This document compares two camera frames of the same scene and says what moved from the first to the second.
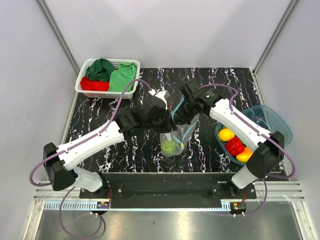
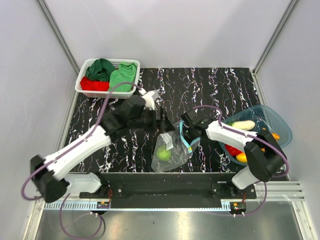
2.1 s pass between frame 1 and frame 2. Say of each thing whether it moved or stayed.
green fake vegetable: moved
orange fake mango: stayed
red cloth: stayed
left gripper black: stayed
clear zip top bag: moved
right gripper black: moved
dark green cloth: stayed
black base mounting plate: stayed
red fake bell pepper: stayed
